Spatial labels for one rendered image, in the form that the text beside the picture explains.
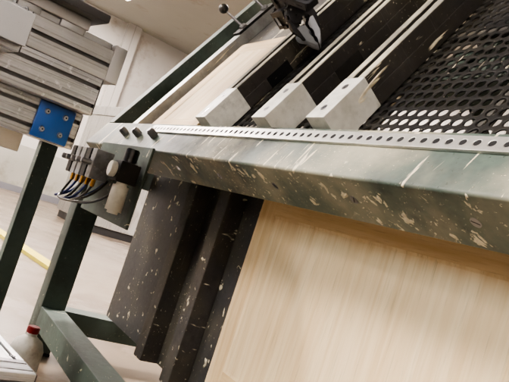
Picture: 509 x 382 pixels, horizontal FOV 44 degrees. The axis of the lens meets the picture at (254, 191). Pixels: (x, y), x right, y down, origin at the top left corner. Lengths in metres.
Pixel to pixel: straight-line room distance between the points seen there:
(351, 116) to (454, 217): 0.42
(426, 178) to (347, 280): 0.48
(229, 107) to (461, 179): 0.96
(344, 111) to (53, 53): 0.67
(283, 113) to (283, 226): 0.30
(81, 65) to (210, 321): 0.76
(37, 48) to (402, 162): 0.87
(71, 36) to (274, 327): 0.81
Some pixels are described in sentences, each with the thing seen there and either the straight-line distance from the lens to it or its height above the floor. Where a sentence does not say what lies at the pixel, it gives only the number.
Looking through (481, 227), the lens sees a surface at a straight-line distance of 0.89.
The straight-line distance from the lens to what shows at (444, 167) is 0.92.
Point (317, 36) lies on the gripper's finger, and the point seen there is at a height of 1.24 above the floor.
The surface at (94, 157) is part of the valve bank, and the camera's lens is 1.93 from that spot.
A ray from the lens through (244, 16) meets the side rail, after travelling 2.74.
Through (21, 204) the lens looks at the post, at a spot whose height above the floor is 0.51.
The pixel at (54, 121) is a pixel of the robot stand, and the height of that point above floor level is 0.77.
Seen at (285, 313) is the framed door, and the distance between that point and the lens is 1.48.
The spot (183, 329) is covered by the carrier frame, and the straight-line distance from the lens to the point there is 1.80.
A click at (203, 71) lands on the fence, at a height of 1.17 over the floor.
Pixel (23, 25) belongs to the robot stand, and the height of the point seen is 0.92.
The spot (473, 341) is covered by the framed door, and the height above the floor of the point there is 0.62.
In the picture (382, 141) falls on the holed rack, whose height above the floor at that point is 0.88.
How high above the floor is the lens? 0.67
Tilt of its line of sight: 4 degrees up
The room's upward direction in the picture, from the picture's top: 18 degrees clockwise
